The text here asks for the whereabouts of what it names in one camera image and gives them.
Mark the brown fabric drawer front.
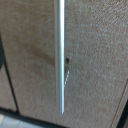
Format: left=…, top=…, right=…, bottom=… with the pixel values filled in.
left=0, top=63, right=17, bottom=112
left=0, top=0, right=128, bottom=128

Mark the silver drawer handle bar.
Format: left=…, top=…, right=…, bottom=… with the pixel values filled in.
left=53, top=0, right=67, bottom=116

